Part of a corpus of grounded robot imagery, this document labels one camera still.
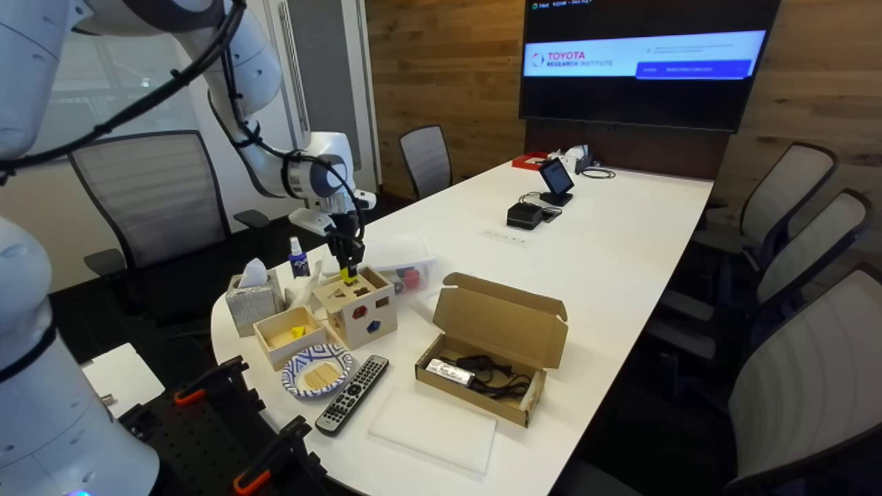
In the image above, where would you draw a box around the dark wooden wall cabinet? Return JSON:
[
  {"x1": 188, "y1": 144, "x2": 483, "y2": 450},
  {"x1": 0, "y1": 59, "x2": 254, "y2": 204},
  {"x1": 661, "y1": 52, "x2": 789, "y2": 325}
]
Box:
[{"x1": 520, "y1": 117, "x2": 738, "y2": 183}]

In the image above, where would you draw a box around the grey tissue box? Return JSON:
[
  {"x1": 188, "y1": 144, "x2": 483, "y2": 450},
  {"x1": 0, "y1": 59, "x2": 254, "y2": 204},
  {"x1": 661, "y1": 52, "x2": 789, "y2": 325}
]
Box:
[{"x1": 224, "y1": 256, "x2": 283, "y2": 339}]

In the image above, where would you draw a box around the wall mounted TV screen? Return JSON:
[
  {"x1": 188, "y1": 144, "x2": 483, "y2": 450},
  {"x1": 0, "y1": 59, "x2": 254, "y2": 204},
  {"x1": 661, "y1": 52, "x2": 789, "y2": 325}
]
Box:
[{"x1": 519, "y1": 0, "x2": 785, "y2": 132}]

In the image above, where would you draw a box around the blue spray bottle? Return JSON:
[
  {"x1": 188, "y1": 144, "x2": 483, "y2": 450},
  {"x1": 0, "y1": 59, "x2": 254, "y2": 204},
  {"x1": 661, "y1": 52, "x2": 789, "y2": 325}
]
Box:
[{"x1": 287, "y1": 235, "x2": 313, "y2": 279}]

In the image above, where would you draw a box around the black clamp orange handle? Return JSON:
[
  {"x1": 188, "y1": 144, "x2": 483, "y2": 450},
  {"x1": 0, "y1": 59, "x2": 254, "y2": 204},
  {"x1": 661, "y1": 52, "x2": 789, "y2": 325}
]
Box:
[
  {"x1": 225, "y1": 413, "x2": 318, "y2": 496},
  {"x1": 171, "y1": 352, "x2": 254, "y2": 413}
]

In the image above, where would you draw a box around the black remote control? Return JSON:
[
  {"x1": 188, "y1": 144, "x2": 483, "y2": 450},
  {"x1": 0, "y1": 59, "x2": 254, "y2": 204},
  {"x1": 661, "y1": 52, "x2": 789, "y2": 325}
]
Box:
[{"x1": 312, "y1": 352, "x2": 392, "y2": 441}]

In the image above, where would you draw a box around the flat wooden piece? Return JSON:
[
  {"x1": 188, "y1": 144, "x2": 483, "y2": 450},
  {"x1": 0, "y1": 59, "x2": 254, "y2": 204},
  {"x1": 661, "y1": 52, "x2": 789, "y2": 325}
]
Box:
[{"x1": 301, "y1": 361, "x2": 345, "y2": 390}]

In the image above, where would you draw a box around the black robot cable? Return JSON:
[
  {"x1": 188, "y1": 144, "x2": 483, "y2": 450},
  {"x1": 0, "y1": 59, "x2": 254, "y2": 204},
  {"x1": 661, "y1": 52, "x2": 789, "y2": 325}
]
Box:
[{"x1": 0, "y1": 0, "x2": 371, "y2": 242}]

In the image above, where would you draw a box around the small black box device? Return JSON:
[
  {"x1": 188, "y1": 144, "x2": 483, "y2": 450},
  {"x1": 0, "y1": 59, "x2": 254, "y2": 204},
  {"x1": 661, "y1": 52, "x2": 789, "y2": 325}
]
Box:
[{"x1": 504, "y1": 198, "x2": 549, "y2": 235}]

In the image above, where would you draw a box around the white paper sheet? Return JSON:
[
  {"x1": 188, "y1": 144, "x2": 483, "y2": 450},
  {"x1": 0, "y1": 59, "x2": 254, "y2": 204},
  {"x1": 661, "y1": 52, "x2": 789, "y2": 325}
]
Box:
[{"x1": 81, "y1": 343, "x2": 171, "y2": 423}]

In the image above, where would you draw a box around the crumpled white tissue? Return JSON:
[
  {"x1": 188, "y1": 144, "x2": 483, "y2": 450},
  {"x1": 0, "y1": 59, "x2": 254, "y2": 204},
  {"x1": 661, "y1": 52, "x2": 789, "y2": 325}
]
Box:
[{"x1": 309, "y1": 255, "x2": 345, "y2": 285}]

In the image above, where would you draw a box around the small open wooden tray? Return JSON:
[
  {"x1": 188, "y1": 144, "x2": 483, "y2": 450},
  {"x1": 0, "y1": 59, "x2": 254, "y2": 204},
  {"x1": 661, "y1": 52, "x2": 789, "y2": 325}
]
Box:
[{"x1": 250, "y1": 304, "x2": 333, "y2": 374}]

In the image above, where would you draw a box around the blue white patterned plate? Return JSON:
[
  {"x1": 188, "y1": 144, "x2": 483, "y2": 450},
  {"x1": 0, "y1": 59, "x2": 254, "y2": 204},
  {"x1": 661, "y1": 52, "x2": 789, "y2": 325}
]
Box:
[{"x1": 278, "y1": 343, "x2": 359, "y2": 406}]

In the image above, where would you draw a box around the red tray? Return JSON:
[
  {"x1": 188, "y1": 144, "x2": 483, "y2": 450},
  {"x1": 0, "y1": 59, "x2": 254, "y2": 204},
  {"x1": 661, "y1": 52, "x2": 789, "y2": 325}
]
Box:
[{"x1": 510, "y1": 150, "x2": 550, "y2": 173}]

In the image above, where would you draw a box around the white label card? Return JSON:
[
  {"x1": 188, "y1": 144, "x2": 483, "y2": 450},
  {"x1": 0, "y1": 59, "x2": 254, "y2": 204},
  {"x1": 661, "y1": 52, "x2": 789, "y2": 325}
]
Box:
[{"x1": 424, "y1": 357, "x2": 477, "y2": 390}]

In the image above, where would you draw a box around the black cable bundle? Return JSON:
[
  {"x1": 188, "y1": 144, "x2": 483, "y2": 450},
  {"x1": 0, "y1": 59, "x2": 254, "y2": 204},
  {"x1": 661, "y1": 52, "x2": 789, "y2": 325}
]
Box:
[{"x1": 453, "y1": 350, "x2": 537, "y2": 403}]

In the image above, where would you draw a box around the black mounting plate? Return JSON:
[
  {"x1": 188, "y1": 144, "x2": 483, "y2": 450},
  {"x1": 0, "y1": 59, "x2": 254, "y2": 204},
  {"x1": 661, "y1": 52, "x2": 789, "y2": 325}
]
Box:
[{"x1": 116, "y1": 366, "x2": 367, "y2": 496}]

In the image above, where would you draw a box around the grey mesh office chair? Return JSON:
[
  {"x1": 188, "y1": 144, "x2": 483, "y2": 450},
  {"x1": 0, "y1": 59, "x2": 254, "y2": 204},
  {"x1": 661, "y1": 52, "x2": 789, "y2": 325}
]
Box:
[
  {"x1": 702, "y1": 140, "x2": 840, "y2": 271},
  {"x1": 560, "y1": 266, "x2": 882, "y2": 496},
  {"x1": 658, "y1": 187, "x2": 873, "y2": 370},
  {"x1": 397, "y1": 121, "x2": 455, "y2": 202},
  {"x1": 65, "y1": 128, "x2": 235, "y2": 285}
]

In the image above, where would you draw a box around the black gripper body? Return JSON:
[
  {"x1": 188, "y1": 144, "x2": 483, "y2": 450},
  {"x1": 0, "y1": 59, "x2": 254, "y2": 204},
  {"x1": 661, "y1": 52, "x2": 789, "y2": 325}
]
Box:
[{"x1": 326, "y1": 209, "x2": 369, "y2": 255}]

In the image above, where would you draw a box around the wooden shape sorter box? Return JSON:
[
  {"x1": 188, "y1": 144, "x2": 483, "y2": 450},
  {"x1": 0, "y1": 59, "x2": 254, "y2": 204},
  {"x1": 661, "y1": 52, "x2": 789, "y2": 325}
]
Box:
[{"x1": 309, "y1": 266, "x2": 399, "y2": 352}]

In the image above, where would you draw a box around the white flat sheet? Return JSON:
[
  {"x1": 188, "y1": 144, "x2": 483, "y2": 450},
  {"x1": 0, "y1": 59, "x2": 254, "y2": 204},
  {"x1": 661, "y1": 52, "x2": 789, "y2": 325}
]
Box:
[{"x1": 364, "y1": 391, "x2": 501, "y2": 479}]

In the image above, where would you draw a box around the black tablet on stand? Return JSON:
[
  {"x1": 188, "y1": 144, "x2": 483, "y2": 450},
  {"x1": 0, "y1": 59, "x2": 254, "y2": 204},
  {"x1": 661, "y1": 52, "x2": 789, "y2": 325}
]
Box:
[{"x1": 534, "y1": 154, "x2": 578, "y2": 209}]

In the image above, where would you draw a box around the open cardboard box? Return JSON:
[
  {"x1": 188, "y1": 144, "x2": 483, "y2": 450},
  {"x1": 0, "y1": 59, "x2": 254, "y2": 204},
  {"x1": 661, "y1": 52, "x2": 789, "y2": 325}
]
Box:
[{"x1": 411, "y1": 271, "x2": 570, "y2": 430}]

